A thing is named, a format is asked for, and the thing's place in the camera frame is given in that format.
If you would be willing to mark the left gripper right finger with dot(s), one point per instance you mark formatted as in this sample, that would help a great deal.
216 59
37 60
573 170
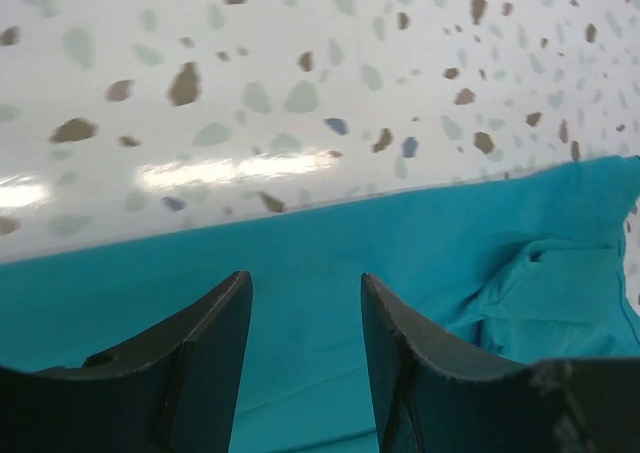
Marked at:
432 391

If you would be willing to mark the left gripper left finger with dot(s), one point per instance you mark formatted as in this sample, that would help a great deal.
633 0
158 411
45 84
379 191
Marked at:
171 388

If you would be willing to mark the teal t shirt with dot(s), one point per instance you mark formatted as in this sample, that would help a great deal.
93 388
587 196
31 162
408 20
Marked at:
529 268

